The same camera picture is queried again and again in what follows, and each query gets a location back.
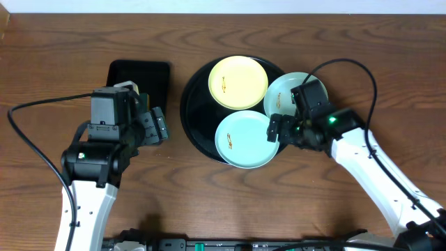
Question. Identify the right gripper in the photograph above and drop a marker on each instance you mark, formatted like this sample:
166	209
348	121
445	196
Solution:
283	134

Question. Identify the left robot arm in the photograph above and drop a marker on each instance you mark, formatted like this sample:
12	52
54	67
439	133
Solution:
92	166

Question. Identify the black rectangular tray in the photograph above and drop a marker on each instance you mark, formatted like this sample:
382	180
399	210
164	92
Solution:
151	77

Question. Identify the pale green plate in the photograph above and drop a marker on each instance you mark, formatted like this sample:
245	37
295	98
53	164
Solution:
278	96

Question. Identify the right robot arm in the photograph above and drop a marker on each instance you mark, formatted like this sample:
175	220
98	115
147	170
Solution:
416	221

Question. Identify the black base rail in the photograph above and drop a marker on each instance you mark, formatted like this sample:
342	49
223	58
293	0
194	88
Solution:
134	239

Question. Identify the black round tray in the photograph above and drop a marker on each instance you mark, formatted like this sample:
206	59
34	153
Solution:
200	114

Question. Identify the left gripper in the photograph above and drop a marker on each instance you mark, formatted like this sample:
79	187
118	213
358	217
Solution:
155	126

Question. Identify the light blue plate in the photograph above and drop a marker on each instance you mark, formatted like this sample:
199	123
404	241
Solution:
241	140

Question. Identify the yellow plate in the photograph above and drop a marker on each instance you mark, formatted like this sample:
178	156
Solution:
238	82

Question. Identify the yellow green sponge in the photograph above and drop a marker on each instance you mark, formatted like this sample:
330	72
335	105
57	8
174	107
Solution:
145	102

